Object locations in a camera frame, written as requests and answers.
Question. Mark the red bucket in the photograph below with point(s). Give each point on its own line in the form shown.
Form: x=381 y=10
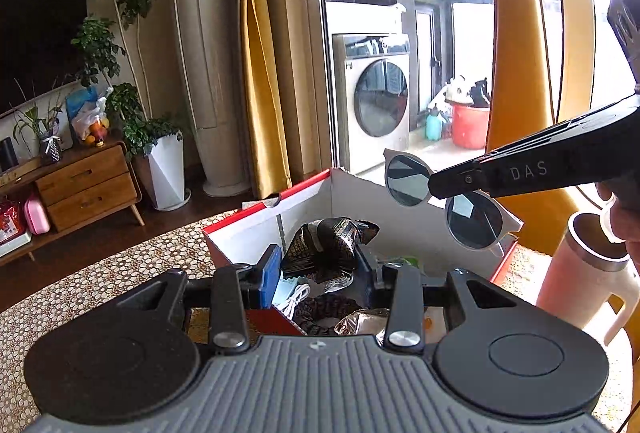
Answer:
x=469 y=126

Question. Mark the white planter pot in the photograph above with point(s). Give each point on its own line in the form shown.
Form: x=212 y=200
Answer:
x=161 y=173

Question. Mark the white round sunglasses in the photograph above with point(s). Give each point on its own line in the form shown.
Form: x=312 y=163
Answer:
x=474 y=220

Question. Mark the black shiny snack packet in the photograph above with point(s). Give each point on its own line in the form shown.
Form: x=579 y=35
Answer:
x=324 y=249

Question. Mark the red cardboard box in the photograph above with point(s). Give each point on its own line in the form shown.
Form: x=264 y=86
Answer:
x=419 y=231

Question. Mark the person's right hand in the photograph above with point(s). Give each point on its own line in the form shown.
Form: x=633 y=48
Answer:
x=619 y=224

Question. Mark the standing air conditioner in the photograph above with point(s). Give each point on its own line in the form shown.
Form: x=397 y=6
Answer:
x=204 y=43

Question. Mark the small potted plant vase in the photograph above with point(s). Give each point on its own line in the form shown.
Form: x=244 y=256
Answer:
x=39 y=123

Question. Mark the wooden tv cabinet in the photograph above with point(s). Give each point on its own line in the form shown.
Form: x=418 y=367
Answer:
x=86 y=185

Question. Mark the fruit bag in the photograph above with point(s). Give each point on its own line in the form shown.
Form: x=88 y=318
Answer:
x=86 y=109

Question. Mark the pink steel mug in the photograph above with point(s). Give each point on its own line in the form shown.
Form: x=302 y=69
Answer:
x=586 y=270

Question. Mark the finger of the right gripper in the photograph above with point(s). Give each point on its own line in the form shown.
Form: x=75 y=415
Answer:
x=601 y=146

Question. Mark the washing machine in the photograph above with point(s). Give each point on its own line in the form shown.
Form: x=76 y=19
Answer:
x=371 y=74

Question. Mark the red gift box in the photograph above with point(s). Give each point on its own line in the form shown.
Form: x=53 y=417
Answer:
x=14 y=233

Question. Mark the teal spray bottle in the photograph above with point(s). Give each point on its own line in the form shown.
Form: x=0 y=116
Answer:
x=434 y=123

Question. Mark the pink small case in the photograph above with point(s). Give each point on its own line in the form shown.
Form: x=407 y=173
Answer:
x=36 y=216

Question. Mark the tall green houseplant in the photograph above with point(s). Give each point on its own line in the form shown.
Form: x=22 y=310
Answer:
x=111 y=50

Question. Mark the silver foil snack bag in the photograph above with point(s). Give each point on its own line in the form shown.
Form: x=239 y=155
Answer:
x=363 y=322

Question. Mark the yellow curtain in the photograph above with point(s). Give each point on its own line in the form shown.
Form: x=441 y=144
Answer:
x=262 y=98

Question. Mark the white green carton box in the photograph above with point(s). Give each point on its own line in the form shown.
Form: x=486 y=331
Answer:
x=410 y=262

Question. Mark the black television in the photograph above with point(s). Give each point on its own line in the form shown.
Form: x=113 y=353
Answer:
x=37 y=52

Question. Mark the black cylinder speaker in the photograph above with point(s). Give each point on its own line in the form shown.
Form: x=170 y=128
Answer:
x=8 y=158

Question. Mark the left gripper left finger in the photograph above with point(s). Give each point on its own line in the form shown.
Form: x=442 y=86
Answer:
x=236 y=288

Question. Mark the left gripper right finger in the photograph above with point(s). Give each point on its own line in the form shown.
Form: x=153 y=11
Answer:
x=398 y=288

